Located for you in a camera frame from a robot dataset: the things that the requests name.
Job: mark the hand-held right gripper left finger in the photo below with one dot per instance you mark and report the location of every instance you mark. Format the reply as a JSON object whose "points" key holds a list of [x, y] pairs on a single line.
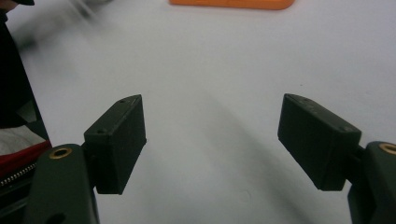
{"points": [[118, 146]]}

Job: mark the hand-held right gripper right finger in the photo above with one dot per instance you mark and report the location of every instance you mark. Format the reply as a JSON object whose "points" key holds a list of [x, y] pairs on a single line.
{"points": [[314, 146]]}

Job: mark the orange phone case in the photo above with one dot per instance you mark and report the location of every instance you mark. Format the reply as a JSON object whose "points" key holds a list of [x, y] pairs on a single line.
{"points": [[230, 3]]}

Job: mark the red garment with zipper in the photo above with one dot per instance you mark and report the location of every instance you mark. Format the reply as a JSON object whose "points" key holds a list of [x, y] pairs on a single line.
{"points": [[18, 161]]}

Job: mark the white board sheet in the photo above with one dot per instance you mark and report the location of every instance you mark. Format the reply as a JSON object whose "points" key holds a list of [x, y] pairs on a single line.
{"points": [[202, 62]]}

